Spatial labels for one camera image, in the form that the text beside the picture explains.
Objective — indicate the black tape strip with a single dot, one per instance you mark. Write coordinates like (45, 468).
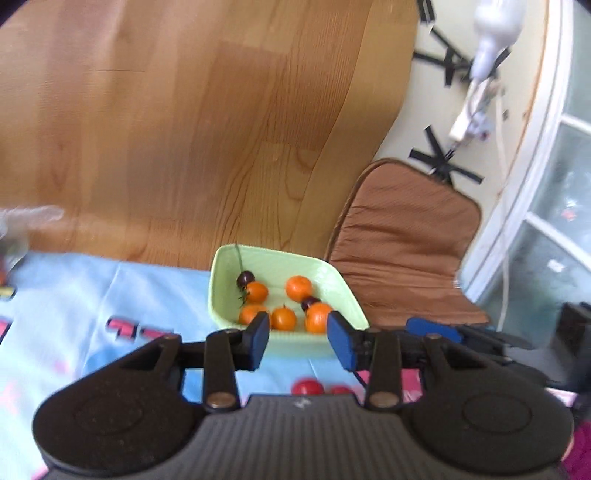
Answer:
(425, 10)

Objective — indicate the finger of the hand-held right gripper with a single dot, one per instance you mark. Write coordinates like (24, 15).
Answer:
(434, 328)

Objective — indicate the light green plastic bowl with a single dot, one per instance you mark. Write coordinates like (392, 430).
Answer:
(277, 265)

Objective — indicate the white window frame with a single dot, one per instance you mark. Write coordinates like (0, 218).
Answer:
(540, 161)

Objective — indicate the clear plastic bag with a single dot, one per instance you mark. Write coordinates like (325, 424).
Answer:
(23, 226)

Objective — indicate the orange cherry tomato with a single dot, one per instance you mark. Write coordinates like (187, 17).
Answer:
(256, 291)
(250, 314)
(283, 318)

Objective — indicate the printed cartoon blanket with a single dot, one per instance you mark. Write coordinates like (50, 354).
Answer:
(92, 300)

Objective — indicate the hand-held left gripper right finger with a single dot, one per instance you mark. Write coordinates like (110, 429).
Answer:
(339, 341)

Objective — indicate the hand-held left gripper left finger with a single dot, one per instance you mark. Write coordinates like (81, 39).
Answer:
(259, 339)

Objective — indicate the black tape strips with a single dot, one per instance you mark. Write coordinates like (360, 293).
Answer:
(450, 60)

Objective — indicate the person's magenta clothing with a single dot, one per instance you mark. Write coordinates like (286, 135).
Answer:
(579, 452)

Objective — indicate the wood pattern vinyl sheet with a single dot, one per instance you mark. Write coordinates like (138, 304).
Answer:
(184, 115)

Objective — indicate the brown seat cushion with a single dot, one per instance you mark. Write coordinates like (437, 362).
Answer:
(406, 240)

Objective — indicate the black tape cross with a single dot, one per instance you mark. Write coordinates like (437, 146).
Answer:
(438, 159)

